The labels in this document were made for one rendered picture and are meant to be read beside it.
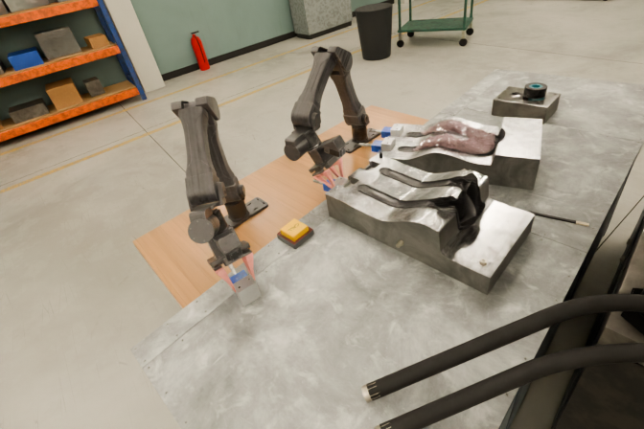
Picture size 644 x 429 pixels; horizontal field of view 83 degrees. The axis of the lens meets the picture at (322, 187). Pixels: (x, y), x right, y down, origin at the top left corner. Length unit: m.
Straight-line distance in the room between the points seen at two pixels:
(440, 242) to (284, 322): 0.41
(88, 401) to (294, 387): 1.43
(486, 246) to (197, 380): 0.72
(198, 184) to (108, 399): 1.37
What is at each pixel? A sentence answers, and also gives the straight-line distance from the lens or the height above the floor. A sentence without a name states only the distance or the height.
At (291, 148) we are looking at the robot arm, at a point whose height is 1.02.
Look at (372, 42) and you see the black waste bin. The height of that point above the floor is 0.24.
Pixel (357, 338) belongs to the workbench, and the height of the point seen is 0.80.
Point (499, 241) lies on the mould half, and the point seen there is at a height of 0.86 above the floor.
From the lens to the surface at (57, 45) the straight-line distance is 5.61.
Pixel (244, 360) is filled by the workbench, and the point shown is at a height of 0.80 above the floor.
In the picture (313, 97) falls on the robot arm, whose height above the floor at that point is 1.12.
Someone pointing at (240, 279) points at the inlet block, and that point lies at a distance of 0.99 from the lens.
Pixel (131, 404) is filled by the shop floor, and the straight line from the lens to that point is 2.01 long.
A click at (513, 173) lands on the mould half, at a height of 0.85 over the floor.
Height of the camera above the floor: 1.54
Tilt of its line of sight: 35 degrees down
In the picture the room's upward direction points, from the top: 11 degrees counter-clockwise
